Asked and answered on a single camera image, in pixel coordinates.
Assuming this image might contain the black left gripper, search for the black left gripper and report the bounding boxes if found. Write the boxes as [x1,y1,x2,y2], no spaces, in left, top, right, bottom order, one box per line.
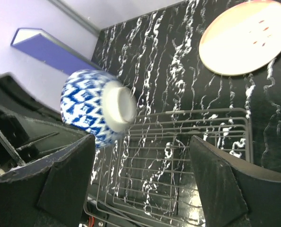
[0,74,86,175]

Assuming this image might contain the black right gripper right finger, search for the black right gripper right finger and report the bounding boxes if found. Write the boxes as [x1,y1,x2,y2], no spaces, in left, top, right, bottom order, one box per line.
[189,136,281,227]

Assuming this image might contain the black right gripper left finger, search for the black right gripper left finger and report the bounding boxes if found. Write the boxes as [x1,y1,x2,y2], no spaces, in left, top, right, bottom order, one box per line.
[0,135,95,227]

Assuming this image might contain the blue white patterned bowl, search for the blue white patterned bowl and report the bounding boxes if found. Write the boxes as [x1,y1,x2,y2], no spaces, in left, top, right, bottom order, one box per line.
[60,70,137,148]

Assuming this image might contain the pink beige plate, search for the pink beige plate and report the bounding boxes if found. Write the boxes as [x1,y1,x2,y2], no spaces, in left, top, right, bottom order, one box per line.
[199,0,281,76]

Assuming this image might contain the purple ring binder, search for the purple ring binder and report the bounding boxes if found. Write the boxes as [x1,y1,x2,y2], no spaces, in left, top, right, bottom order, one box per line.
[10,28,101,75]

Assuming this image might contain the black wire dish rack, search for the black wire dish rack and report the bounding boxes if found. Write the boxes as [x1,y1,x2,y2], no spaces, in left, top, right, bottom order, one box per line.
[84,108,253,227]

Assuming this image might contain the aluminium frame post left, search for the aluminium frame post left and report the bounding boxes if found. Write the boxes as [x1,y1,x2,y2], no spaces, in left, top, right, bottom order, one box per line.
[48,0,101,37]

